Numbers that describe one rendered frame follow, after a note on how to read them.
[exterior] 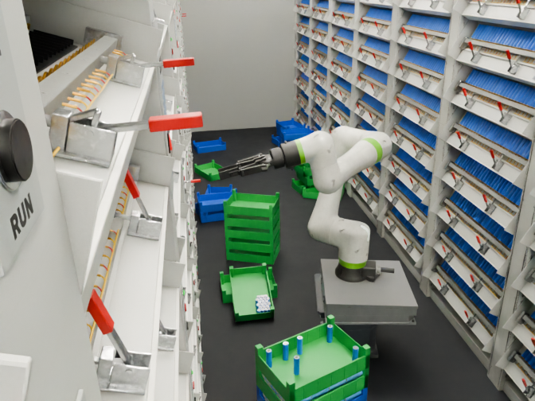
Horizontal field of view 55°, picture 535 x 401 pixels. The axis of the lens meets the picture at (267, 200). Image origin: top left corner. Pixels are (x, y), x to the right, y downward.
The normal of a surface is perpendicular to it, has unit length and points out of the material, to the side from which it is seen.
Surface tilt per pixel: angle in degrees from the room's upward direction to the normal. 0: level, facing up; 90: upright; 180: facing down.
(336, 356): 0
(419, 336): 0
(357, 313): 90
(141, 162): 90
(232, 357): 0
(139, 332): 18
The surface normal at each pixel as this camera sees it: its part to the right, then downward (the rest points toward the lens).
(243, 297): 0.04, -0.71
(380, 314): -0.04, 0.40
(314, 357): -0.02, -0.91
